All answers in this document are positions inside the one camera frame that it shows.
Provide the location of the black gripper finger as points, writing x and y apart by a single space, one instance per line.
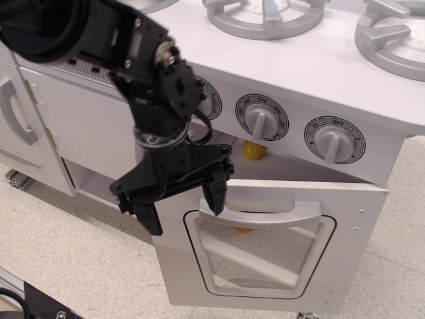
143 207
214 189

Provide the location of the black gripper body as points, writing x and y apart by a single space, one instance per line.
167 172

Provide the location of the silver oven door handle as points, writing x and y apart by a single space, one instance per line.
302 213

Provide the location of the white toy oven door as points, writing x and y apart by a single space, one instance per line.
308 268

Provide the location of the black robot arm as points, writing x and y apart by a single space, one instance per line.
162 92

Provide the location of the orange toy fruit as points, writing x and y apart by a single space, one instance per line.
243 230

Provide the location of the yellow toy lemon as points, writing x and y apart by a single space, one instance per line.
253 151

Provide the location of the grey left stove knob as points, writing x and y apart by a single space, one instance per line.
211 106

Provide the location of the white cabinet door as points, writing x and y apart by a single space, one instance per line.
92 127

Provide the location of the grey middle temperature knob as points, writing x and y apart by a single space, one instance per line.
262 117

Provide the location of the white left fridge door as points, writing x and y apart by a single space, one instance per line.
26 145

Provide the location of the grey right timer knob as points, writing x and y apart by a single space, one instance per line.
334 140

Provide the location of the white toy kitchen body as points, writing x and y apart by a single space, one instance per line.
318 73

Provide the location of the silver vent grille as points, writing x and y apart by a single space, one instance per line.
86 71

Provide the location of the silver toy sink basin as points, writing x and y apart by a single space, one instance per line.
149 6

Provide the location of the silver middle burner grate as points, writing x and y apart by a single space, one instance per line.
272 27

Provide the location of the silver burner grate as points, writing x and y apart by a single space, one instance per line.
272 27
390 34

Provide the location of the silver right burner grate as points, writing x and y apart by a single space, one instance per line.
390 34

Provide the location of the aluminium frame rail left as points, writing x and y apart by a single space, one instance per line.
19 180

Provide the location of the aluminium frame rail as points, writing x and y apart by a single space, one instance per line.
308 315
19 180

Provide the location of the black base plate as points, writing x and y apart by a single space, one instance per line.
42 305

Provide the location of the aluminium frame rail right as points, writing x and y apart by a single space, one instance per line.
308 315

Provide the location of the aluminium rail bottom left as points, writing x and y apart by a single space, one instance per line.
10 282

